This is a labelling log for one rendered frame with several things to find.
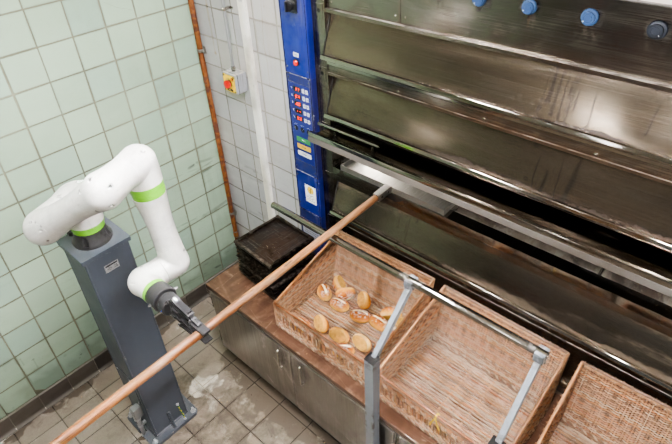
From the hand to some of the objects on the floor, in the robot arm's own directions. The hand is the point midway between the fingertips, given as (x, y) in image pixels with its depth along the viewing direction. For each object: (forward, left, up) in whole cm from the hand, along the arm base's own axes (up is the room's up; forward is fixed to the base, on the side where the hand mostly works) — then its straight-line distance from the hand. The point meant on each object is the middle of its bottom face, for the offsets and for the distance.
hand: (201, 331), depth 173 cm
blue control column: (-47, +192, -118) cm, 230 cm away
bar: (+29, +49, -118) cm, 131 cm away
